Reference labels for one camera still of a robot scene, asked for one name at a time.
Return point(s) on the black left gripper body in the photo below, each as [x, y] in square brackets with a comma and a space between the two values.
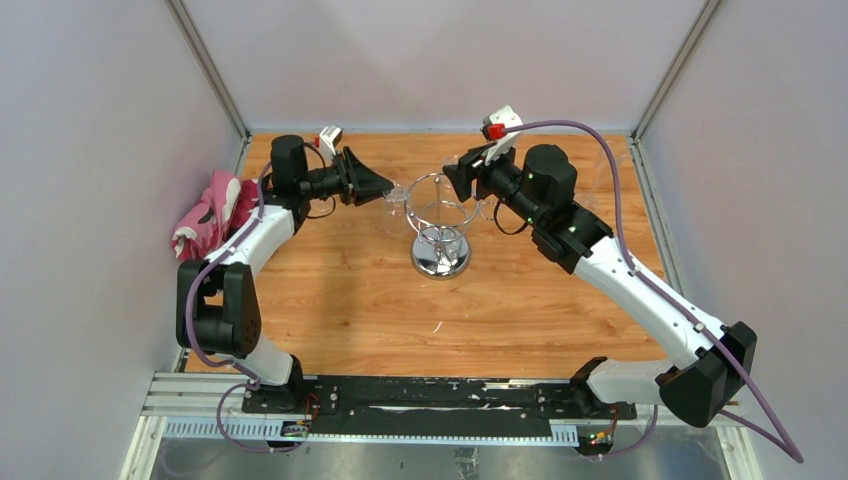
[337, 180]

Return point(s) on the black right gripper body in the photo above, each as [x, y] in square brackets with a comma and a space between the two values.
[500, 178]

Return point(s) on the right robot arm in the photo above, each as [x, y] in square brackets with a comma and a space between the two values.
[705, 361]

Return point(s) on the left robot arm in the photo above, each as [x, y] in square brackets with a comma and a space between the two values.
[218, 313]

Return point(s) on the chrome wine glass rack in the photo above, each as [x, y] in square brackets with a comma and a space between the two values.
[441, 223]

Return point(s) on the pink camouflage cloth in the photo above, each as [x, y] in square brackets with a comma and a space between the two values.
[223, 208]

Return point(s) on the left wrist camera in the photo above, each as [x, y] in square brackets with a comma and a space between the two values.
[327, 140]

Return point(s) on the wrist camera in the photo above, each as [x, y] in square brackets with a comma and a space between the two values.
[327, 140]
[495, 130]

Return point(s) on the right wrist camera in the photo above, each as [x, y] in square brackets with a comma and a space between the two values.
[495, 130]

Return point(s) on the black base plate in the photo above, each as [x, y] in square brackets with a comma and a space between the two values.
[433, 406]

